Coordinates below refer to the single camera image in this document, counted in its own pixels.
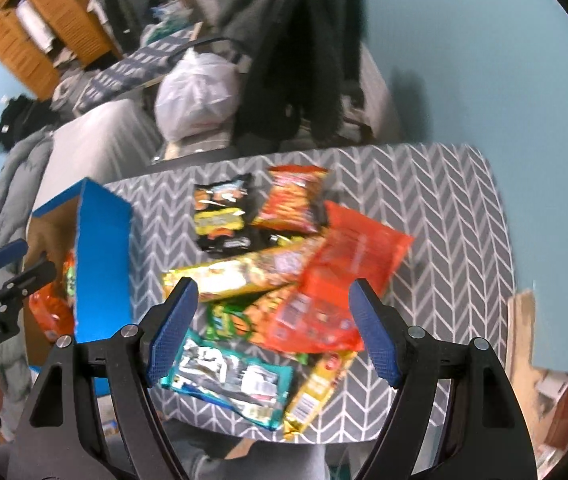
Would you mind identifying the small yellow snack packet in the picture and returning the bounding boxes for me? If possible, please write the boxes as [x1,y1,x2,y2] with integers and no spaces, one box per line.
[283,350,360,442]

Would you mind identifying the blue cardboard box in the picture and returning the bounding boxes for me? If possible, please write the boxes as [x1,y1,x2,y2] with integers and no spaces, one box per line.
[24,177,135,396]

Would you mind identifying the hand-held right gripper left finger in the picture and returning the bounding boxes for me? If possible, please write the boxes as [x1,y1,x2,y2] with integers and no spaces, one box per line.
[8,276,200,480]

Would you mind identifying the black cloth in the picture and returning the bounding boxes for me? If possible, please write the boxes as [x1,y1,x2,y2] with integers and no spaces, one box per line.
[0,95,60,151]

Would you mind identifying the large red translucent snack bag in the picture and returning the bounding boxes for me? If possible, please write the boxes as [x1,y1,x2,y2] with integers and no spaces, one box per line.
[264,200,415,353]

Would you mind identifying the grey chevron tablecloth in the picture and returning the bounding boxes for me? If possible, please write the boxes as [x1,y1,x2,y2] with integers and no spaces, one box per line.
[99,142,515,446]

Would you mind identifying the grey down jacket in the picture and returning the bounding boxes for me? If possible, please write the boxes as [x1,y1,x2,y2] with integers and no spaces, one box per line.
[0,130,57,401]

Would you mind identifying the black jacket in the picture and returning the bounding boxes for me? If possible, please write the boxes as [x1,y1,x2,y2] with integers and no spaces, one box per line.
[216,0,370,143]

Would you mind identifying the brown cardboard sheet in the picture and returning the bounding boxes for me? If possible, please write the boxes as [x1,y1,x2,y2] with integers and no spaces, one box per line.
[506,290,540,367]

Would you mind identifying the green and orange snack packet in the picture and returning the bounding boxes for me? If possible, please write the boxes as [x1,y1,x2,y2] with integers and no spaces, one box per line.
[206,285,310,361]

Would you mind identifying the teal and silver snack packet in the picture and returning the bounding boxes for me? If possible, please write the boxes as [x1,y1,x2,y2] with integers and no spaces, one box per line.
[160,330,295,431]

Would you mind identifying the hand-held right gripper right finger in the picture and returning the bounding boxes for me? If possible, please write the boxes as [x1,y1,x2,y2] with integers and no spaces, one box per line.
[348,278,537,480]

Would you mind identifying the black snack packet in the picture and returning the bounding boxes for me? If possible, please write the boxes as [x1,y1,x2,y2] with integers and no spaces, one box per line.
[193,174,257,253]

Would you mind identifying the orange fries snack packet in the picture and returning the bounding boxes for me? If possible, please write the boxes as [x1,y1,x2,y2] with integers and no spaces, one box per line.
[251,165,330,233]

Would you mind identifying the grey grid packaged cushion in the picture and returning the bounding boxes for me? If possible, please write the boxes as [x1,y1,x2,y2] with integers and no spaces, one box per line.
[161,132,235,152]

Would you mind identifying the white plastic bag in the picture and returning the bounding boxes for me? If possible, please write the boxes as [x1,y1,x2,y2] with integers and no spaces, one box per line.
[154,49,242,141]

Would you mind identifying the blue grid blanket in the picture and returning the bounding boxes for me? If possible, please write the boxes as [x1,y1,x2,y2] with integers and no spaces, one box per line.
[71,30,200,111]

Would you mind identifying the dark hanging clothes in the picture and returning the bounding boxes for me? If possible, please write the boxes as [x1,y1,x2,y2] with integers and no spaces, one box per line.
[101,0,145,56]

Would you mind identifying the long yellow snack packet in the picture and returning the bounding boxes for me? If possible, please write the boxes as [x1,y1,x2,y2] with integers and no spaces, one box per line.
[161,235,327,303]

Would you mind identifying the wooden cabinet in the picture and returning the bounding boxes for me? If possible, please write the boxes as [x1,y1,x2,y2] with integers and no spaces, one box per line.
[0,0,125,101]

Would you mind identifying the black office chair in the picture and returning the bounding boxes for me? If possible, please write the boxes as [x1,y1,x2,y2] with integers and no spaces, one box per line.
[184,35,380,146]

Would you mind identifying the grey sofa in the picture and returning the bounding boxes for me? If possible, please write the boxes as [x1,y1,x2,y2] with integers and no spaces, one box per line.
[39,97,165,211]

